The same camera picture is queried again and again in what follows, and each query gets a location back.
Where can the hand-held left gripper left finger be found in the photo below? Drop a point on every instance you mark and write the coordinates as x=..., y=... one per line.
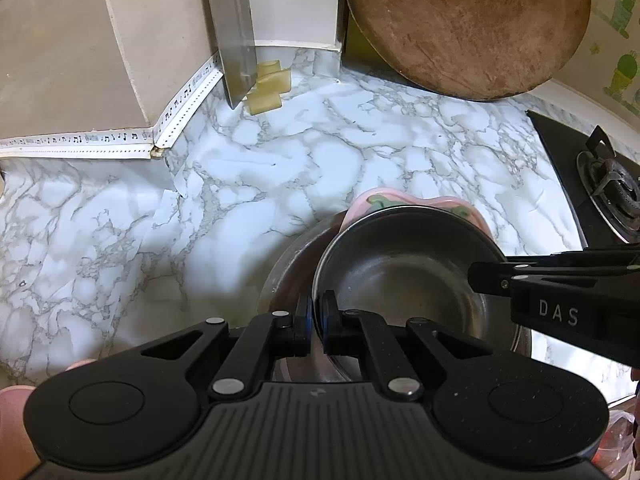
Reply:
x=304, y=325

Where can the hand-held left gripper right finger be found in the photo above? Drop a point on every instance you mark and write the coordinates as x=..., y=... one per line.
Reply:
x=330, y=322

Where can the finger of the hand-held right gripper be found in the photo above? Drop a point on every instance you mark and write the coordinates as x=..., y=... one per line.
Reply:
x=490, y=277
x=590, y=255

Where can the large steel bowl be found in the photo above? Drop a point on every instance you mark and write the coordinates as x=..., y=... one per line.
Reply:
x=290, y=270

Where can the small steel bowl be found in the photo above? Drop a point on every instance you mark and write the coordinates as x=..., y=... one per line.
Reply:
x=400, y=280

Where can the white pink patterned bowl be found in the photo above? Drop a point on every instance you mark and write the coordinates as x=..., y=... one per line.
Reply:
x=365, y=205

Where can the person's left hand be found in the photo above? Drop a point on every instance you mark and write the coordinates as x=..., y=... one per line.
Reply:
x=12, y=425

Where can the black burner grate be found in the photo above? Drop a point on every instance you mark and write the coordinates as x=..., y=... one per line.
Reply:
x=610, y=180

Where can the black gas stove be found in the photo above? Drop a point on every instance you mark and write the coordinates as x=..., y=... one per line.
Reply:
x=565, y=170

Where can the red plastic bag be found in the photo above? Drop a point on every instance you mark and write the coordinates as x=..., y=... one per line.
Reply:
x=620, y=445

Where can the pale yellow block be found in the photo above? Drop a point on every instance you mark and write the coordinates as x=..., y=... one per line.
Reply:
x=267, y=66
x=265, y=102
x=275, y=82

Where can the round wooden cutting board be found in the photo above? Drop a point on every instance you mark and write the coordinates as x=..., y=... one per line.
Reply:
x=465, y=25

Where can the music note edge tape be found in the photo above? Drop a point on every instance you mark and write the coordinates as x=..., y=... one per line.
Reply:
x=75, y=141
x=187, y=95

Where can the steel cleaver knife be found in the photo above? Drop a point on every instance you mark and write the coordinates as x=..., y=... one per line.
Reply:
x=232, y=35

